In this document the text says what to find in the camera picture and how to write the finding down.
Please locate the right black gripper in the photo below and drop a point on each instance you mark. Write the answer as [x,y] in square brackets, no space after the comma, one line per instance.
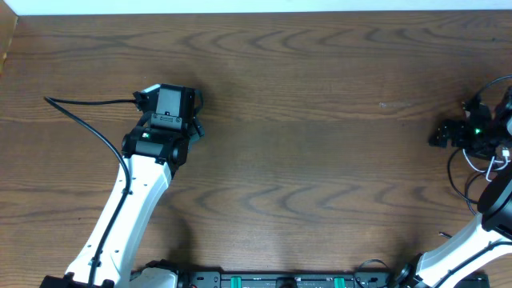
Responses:
[462,127]

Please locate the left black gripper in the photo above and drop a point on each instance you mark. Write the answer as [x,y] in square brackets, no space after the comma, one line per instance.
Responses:
[197,130]

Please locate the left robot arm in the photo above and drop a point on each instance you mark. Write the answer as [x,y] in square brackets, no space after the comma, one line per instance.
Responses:
[150,156]

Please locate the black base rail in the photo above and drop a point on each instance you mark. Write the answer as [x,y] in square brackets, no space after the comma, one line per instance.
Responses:
[288,280]

